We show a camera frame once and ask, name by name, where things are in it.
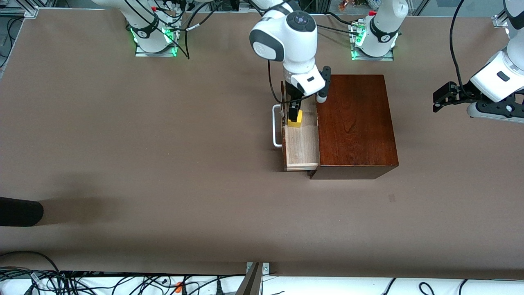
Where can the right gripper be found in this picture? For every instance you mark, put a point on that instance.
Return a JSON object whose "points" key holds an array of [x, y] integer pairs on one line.
{"points": [[293, 100]]}

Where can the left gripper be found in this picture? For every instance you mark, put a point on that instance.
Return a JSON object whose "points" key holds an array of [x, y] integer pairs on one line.
{"points": [[459, 95]]}

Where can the yellow block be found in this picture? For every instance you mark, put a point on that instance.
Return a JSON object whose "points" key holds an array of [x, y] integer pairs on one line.
{"points": [[295, 124]]}

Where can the light wood drawer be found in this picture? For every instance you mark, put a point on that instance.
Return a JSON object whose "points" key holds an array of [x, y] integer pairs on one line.
{"points": [[301, 147]]}

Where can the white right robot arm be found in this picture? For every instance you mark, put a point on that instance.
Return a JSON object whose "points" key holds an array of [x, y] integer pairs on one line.
{"points": [[286, 45]]}

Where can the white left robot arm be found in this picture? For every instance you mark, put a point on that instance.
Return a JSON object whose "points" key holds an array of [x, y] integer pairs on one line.
{"points": [[385, 24]]}

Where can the dark brown wooden cabinet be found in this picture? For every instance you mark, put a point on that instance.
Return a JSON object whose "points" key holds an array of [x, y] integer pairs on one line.
{"points": [[356, 119]]}

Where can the dark slanted bar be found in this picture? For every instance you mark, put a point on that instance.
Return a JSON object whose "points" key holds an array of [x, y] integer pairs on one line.
{"points": [[250, 284]]}

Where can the black round-ended pole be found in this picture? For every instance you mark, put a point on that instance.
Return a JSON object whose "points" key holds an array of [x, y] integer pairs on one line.
{"points": [[20, 211]]}

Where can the aluminium frame profile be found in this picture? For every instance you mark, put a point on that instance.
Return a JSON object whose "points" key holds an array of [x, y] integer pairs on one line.
{"points": [[498, 20], [28, 11]]}

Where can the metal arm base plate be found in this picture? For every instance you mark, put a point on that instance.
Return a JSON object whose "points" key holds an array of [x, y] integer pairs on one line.
{"points": [[155, 54], [370, 58]]}

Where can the small metal bracket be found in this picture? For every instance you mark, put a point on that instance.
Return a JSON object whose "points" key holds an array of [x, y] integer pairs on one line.
{"points": [[266, 268]]}

